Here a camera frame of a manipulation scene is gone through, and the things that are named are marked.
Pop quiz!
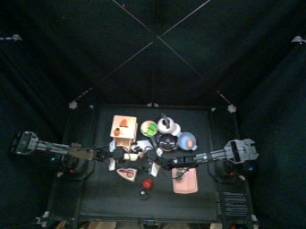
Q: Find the small black round toy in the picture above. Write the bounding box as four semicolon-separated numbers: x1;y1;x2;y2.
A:
138;189;153;199

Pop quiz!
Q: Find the white toy kettle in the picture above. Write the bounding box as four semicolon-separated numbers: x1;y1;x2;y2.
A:
157;113;182;137

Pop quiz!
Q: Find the red toy tomato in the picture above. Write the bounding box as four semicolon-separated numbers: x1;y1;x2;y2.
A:
142;178;154;190

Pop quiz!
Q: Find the pink cutting board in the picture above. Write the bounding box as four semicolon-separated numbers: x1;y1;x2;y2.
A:
172;167;200;195

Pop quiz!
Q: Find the black toy pot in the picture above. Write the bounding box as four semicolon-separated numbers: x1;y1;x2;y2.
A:
156;132;180;152

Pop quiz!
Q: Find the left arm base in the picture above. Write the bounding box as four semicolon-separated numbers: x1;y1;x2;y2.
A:
59;155;97;181

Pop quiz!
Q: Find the triangular white sandwich toy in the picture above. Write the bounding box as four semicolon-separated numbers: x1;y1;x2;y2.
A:
117;167;140;182

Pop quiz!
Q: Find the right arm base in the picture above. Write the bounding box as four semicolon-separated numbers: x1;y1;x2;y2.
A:
212;160;245;183

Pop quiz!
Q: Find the black utensil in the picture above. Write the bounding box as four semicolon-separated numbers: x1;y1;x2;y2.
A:
174;167;190;181

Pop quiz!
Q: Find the white label sticker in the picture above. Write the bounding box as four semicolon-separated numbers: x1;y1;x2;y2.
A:
221;191;249;221

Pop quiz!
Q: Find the blue bowl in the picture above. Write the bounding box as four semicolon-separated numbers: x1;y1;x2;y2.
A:
176;131;198;151

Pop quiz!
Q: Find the bowl with green vegetables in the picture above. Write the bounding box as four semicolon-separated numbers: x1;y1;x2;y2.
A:
141;120;161;138

